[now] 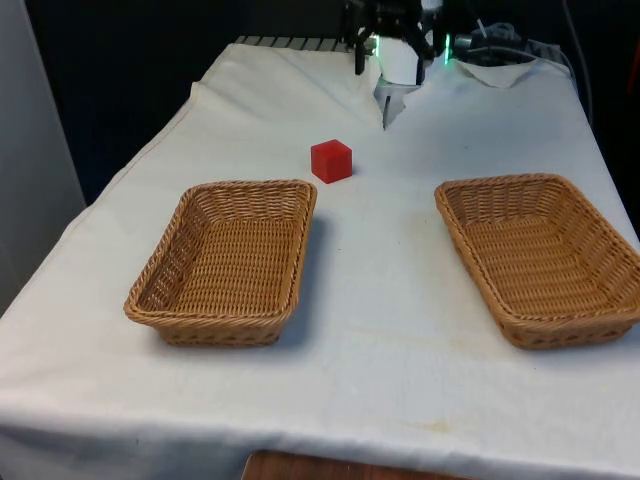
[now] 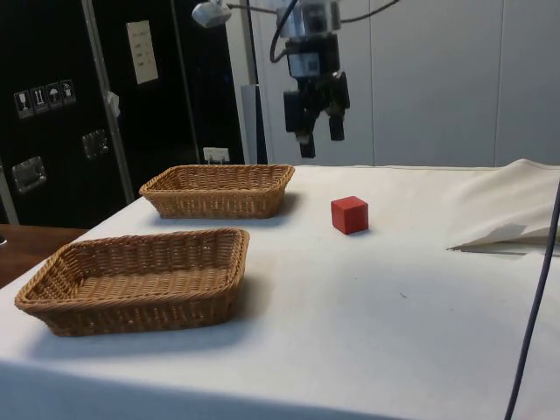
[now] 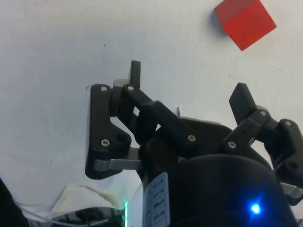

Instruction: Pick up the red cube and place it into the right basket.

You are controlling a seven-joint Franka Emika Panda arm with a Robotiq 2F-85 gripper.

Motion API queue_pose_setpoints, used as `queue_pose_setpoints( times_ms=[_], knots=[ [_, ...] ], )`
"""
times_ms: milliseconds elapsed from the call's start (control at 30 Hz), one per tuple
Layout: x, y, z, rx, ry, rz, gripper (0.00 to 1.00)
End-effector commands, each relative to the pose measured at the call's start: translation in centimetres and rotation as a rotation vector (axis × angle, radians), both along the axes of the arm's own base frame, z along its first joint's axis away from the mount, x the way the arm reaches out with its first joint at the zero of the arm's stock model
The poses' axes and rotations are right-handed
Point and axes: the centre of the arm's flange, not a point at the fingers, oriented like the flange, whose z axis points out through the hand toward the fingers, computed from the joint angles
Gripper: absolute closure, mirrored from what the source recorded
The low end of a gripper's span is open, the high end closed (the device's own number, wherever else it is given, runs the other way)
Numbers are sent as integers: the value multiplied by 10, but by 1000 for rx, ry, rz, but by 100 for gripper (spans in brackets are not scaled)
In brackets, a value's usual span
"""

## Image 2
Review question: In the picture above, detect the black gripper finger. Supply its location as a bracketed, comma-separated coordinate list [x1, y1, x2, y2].
[326, 70, 352, 143]
[283, 76, 330, 159]

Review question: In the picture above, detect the wicker basket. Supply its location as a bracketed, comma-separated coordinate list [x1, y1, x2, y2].
[138, 164, 297, 221]
[13, 227, 251, 338]

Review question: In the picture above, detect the red wooden cube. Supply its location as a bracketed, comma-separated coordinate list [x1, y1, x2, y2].
[330, 195, 369, 236]

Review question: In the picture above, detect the pale locker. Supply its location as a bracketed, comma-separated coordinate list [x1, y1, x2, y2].
[252, 0, 374, 167]
[495, 0, 560, 168]

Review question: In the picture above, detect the small white label holder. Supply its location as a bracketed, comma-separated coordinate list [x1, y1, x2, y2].
[202, 146, 231, 165]

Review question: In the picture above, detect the black cabinet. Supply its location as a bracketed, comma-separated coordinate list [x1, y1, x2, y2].
[0, 0, 247, 230]

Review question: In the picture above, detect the black cable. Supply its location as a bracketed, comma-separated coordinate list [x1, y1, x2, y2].
[339, 0, 400, 24]
[269, 0, 293, 64]
[504, 181, 560, 420]

